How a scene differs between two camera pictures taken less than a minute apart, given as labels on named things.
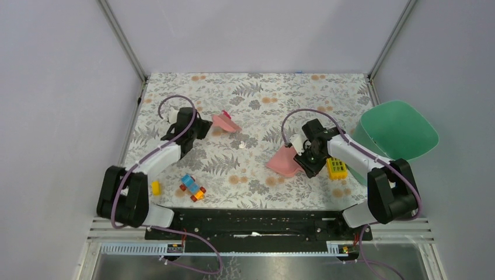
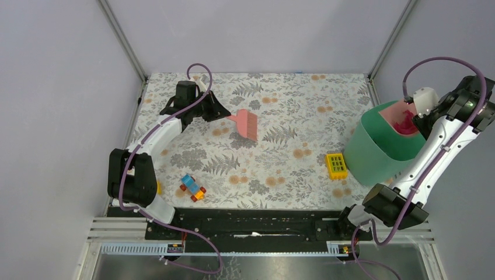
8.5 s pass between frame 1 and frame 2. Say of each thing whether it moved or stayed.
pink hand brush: moved
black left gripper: moved
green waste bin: stayed
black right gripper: moved
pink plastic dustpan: moved
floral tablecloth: stayed
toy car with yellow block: stayed
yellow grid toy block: stayed
